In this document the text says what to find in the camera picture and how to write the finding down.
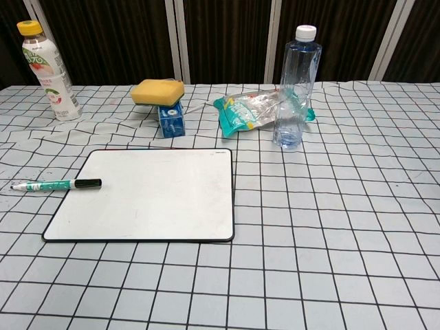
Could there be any yellow sponge with green pad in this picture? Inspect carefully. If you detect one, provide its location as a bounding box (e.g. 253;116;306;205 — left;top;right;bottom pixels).
130;78;186;107

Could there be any white black-checked tablecloth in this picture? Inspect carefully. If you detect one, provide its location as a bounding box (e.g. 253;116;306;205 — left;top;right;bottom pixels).
0;80;440;330

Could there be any yellow-capped white drink bottle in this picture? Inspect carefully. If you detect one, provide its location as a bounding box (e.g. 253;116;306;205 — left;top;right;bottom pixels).
16;20;83;122

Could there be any white folding screen frame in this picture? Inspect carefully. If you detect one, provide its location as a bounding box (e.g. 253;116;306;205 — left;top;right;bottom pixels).
16;0;422;85

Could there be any clear water bottle white cap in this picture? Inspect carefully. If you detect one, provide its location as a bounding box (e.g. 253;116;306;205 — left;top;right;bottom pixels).
272;24;323;150

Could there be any teal clear snack bag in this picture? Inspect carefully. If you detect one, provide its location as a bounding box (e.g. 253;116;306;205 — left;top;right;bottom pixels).
212;89;317;139

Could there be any blue cookie box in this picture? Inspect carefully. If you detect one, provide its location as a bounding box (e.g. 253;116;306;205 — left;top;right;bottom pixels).
157;101;186;139

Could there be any white board with black rim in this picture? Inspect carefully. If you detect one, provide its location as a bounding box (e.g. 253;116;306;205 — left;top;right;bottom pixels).
41;148;237;243

